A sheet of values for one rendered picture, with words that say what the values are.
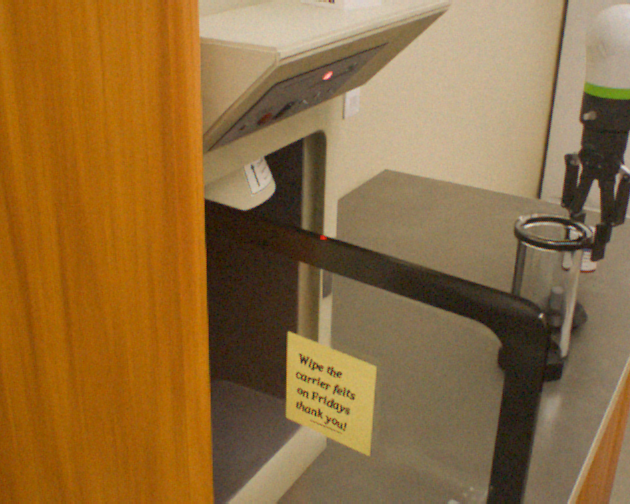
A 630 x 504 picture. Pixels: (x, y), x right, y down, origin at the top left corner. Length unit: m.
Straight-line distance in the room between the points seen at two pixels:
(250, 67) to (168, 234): 0.12
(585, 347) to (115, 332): 0.93
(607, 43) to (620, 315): 0.45
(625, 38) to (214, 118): 0.93
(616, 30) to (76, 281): 1.01
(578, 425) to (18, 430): 0.75
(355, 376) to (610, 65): 0.94
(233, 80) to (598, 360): 0.92
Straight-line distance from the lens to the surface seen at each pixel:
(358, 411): 0.61
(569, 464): 1.15
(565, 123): 3.79
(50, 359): 0.69
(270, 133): 0.80
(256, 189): 0.83
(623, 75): 1.44
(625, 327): 1.49
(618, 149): 1.49
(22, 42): 0.60
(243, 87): 0.59
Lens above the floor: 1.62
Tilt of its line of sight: 25 degrees down
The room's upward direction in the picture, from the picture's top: 2 degrees clockwise
